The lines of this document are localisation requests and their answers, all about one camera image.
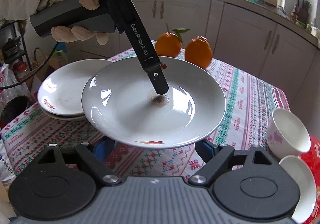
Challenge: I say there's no white plate with burn spot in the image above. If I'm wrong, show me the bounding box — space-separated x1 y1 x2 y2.
81 57 226 149

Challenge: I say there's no floral white bowl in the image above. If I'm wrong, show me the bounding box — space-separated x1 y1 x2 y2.
266 108 311 160

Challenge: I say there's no left gloved hand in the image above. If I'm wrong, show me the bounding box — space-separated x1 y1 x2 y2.
30 0 115 46

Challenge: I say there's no orange with green leaf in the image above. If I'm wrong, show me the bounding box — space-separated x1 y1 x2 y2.
155 23 190 57

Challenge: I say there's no patterned tablecloth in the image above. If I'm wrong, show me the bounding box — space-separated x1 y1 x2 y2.
1 59 289 183

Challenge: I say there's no orange without leaf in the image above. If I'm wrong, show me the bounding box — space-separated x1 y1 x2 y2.
184 36 213 69

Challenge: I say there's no black trash bin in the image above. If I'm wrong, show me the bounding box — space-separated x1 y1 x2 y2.
1 95 30 129

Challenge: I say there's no wicker basket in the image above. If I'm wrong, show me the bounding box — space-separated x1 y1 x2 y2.
32 47 49 69

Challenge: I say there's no red snack package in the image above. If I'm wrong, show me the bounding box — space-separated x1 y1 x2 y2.
300 135 320 224

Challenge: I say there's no knife block with knives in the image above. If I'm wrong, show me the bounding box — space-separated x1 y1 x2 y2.
296 0 311 24

